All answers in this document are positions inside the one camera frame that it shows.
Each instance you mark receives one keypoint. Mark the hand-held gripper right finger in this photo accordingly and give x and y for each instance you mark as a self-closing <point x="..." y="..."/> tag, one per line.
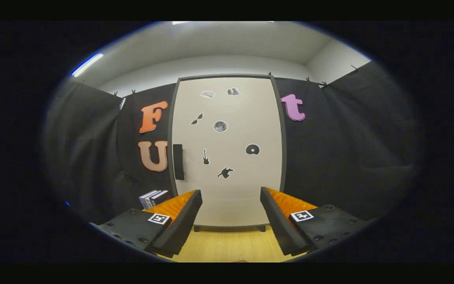
<point x="280" y="221"/>

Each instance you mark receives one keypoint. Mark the grey cabinet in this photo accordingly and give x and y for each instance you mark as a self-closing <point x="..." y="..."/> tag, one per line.
<point x="198" y="228"/>

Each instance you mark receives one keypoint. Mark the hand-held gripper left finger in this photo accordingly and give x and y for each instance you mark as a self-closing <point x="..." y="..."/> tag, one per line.
<point x="179" y="225"/>

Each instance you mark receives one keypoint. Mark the black backdrop cloth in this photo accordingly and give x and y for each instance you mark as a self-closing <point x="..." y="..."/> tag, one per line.
<point x="329" y="157"/>

